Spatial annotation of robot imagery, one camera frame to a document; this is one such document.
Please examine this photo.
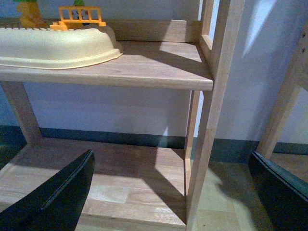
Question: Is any cream plastic toy base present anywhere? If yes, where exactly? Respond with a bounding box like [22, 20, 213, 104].
[0, 26, 124, 69]

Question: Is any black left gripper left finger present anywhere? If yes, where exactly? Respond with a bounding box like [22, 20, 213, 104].
[0, 150, 95, 231]

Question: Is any wooden shelf unit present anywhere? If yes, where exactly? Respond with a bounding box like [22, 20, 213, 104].
[0, 0, 244, 231]

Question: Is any orange toy fence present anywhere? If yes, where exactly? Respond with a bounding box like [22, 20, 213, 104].
[50, 6, 106, 31]

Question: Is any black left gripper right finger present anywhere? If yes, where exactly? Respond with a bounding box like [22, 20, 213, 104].
[248, 152, 308, 231]

